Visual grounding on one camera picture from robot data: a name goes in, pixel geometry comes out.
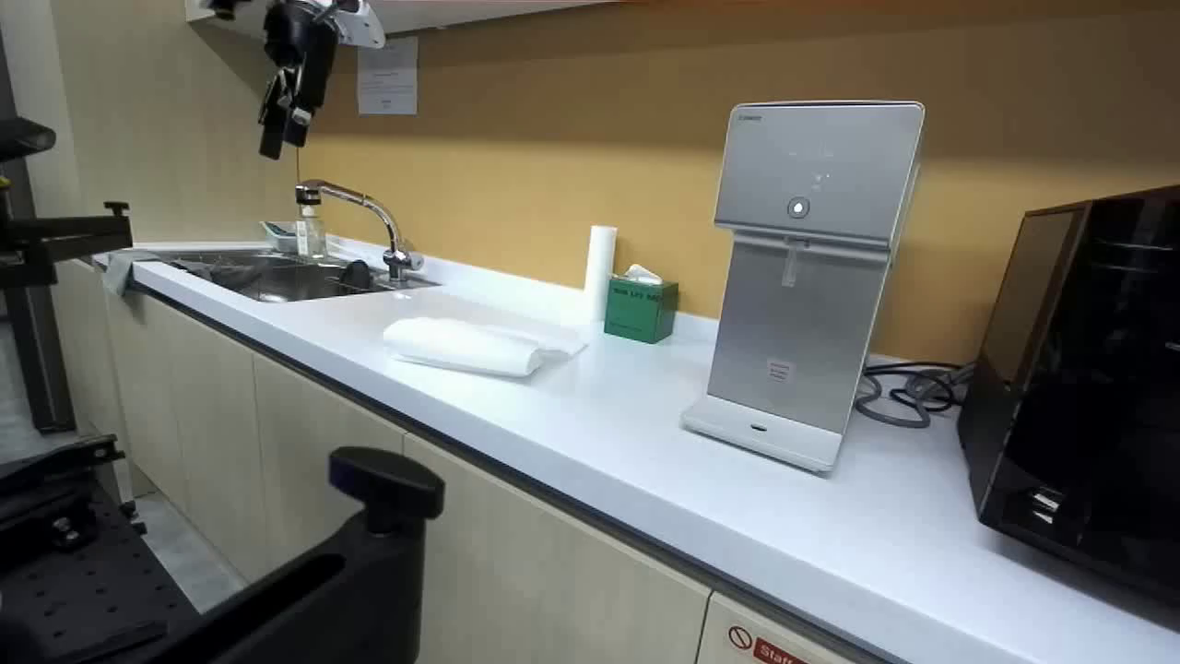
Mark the clear soap bottle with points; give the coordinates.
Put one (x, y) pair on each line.
(307, 232)

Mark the white paper towel roll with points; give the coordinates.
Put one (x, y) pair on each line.
(601, 277)

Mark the black perforated platform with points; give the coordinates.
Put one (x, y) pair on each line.
(77, 601)

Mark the black cart with knob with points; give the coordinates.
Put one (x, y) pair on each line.
(371, 591)

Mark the black camera stand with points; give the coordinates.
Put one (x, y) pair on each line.
(38, 344)

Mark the grey rag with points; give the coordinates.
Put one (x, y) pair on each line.
(120, 265)

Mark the black countertop appliance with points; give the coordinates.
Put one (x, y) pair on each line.
(1084, 393)

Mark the red warning sticker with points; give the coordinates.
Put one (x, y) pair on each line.
(762, 647)

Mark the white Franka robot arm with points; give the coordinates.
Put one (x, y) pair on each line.
(357, 17)

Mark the chrome sink faucet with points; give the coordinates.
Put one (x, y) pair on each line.
(395, 251)

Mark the green tissue box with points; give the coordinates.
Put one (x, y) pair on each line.
(641, 316)

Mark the silver water dispenser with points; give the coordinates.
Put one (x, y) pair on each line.
(787, 333)

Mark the white paper wall note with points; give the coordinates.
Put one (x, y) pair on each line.
(388, 77)

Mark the beige cabinet door with sticker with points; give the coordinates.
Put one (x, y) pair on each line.
(787, 628)

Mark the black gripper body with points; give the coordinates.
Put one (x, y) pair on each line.
(301, 50)

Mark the stainless steel sink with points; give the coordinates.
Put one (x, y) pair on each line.
(271, 277)

